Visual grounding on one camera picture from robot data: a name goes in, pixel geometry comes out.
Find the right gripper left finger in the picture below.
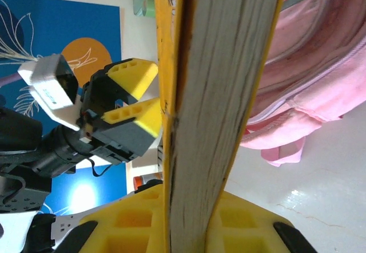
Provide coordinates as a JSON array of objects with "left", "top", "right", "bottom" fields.
[{"left": 57, "top": 183, "right": 172, "bottom": 253}]

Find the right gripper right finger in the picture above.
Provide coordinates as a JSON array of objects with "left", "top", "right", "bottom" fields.
[{"left": 205, "top": 191, "right": 323, "bottom": 253}]

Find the pink student backpack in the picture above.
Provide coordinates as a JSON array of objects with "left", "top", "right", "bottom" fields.
[{"left": 240, "top": 0, "right": 366, "bottom": 168}]

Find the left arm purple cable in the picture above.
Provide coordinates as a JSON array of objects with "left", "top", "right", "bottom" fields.
[{"left": 0, "top": 73, "right": 21, "bottom": 88}]

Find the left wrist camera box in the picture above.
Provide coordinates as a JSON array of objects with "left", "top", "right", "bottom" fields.
[{"left": 17, "top": 54, "right": 79, "bottom": 131}]

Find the yellow paperback book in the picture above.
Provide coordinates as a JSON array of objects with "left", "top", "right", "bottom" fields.
[{"left": 153, "top": 0, "right": 289, "bottom": 253}]

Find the small green bottle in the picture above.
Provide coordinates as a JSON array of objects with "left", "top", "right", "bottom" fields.
[{"left": 144, "top": 0, "right": 156, "bottom": 18}]

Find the orange capped white bottle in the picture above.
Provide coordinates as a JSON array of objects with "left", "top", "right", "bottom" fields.
[{"left": 133, "top": 172, "right": 164, "bottom": 191}]

